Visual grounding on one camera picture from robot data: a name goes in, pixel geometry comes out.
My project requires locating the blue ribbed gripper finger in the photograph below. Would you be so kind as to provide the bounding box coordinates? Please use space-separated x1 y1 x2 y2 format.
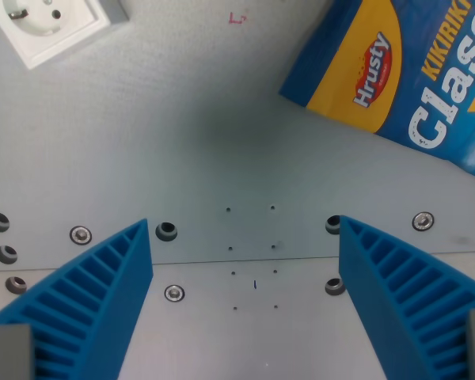
338 215 475 380
0 218 154 380

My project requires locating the silver hex socket screw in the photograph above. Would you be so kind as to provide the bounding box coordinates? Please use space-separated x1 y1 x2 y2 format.
411 211 435 233
69 225 93 245
164 283 186 303

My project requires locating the blue yellow Hrusty snack bag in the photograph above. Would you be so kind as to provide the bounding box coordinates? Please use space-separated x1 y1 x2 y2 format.
278 0 475 182

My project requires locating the grey socket mounting box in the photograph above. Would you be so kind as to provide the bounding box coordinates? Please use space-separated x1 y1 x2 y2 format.
97 0 131 26

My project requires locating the white wall power socket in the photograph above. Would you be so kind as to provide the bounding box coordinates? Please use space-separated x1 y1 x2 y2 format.
0 0 112 70

